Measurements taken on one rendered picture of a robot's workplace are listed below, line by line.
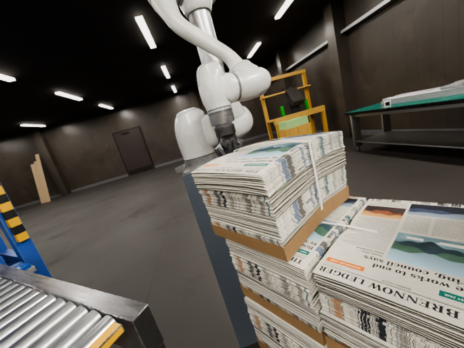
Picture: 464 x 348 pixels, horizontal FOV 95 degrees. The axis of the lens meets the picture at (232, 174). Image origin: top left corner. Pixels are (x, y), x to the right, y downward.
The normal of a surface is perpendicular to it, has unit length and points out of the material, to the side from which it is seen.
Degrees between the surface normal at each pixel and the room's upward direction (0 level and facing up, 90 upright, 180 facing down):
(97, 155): 90
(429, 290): 1
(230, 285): 90
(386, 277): 1
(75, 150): 90
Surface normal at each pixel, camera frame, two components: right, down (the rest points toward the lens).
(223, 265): 0.17, 0.19
